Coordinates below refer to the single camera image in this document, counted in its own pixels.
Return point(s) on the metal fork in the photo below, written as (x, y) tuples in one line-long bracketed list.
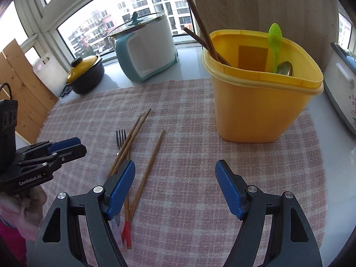
[(121, 140)]

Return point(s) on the person's left hand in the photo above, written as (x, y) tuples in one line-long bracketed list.
[(25, 208)]

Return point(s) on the yellow plastic container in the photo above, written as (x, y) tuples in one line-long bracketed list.
[(258, 105)]

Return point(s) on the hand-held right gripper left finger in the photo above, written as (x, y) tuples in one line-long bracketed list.
[(122, 186)]

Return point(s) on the person's left forearm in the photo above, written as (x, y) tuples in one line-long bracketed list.
[(11, 244)]

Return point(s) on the white cutting board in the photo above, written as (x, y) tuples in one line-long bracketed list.
[(44, 72)]

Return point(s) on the white window frame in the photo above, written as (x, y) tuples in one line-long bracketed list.
[(48, 19)]

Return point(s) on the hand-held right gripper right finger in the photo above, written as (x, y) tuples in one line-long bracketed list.
[(229, 189)]

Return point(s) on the pink checked cloth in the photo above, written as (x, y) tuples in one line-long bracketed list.
[(180, 111)]

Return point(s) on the light wooden board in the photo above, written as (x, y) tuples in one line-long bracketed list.
[(250, 5)]

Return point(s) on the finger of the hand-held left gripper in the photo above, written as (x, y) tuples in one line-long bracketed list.
[(66, 144), (72, 153)]

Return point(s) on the metal spoon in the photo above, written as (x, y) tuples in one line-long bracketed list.
[(285, 69)]

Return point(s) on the floral white slow cooker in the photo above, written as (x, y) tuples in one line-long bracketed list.
[(342, 83)]

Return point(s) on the white and teal electric cooker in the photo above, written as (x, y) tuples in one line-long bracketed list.
[(150, 50)]

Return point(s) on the pine plank board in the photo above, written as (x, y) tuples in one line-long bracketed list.
[(25, 89)]

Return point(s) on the wooden chopstick with red end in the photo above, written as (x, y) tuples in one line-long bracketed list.
[(125, 228), (147, 172), (203, 43), (136, 132), (194, 14), (130, 135)]

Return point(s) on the green plastic spoon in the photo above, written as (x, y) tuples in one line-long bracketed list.
[(275, 37)]

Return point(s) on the black pot with yellow lid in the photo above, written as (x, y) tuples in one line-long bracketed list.
[(86, 75)]

